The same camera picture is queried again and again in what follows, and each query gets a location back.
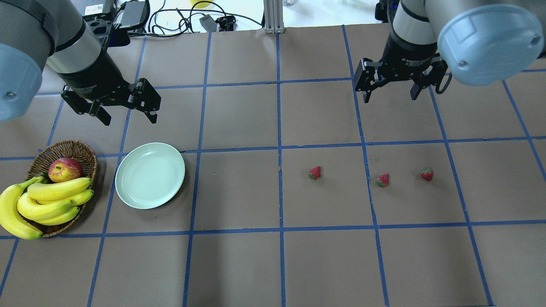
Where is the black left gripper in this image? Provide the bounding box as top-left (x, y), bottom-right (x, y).
top-left (61, 78), bottom-right (161, 126)

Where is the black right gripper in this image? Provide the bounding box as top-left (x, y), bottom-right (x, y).
top-left (355, 55), bottom-right (449, 104)

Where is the red strawberry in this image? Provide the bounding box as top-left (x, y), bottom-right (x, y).
top-left (308, 166), bottom-right (322, 180)
top-left (376, 173), bottom-right (390, 187)
top-left (420, 167), bottom-right (434, 182)

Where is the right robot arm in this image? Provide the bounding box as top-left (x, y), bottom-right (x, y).
top-left (352, 0), bottom-right (546, 103)

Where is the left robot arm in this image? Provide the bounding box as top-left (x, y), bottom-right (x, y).
top-left (0, 0), bottom-right (161, 125)

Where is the light green round plate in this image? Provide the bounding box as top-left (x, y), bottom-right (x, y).
top-left (115, 142), bottom-right (186, 209)

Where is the red apple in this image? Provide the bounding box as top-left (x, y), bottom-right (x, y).
top-left (47, 157), bottom-right (84, 183)

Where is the black power adapter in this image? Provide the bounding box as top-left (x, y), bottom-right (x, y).
top-left (117, 0), bottom-right (150, 31)

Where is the yellow banana bunch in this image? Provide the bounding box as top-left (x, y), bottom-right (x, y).
top-left (0, 177), bottom-right (94, 240)

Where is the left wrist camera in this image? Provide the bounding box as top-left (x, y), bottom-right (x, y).
top-left (83, 16), bottom-right (131, 51)

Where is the aluminium frame post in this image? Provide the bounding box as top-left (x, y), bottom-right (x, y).
top-left (263, 0), bottom-right (285, 34)

